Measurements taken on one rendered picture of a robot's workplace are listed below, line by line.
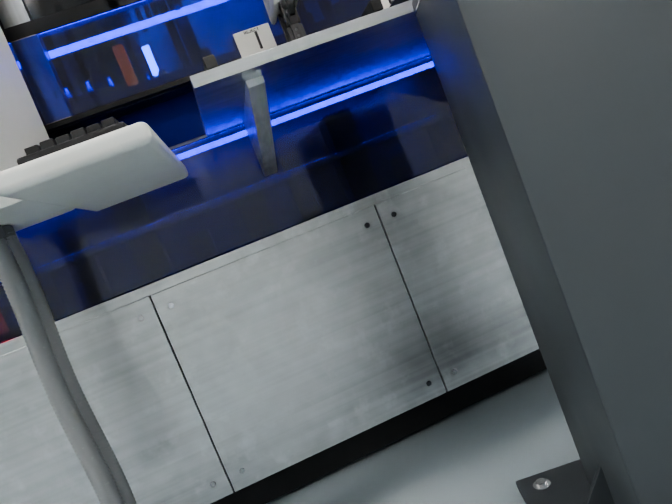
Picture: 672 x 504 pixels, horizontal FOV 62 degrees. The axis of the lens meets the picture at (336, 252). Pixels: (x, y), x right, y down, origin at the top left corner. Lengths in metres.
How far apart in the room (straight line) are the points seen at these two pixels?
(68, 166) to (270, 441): 0.83
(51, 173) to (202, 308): 0.62
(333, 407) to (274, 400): 0.14
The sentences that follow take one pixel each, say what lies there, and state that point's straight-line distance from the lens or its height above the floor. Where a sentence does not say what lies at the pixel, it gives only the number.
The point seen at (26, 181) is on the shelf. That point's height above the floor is 0.78.
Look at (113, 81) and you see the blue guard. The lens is 1.36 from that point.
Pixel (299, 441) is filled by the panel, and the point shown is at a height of 0.13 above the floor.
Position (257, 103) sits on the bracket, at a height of 0.83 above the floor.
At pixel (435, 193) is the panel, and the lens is 1.38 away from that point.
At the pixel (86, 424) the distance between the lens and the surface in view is 1.18.
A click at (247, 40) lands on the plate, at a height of 1.03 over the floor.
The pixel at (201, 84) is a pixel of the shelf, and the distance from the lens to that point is 0.92.
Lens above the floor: 0.62
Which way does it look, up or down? 5 degrees down
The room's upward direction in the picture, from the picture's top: 22 degrees counter-clockwise
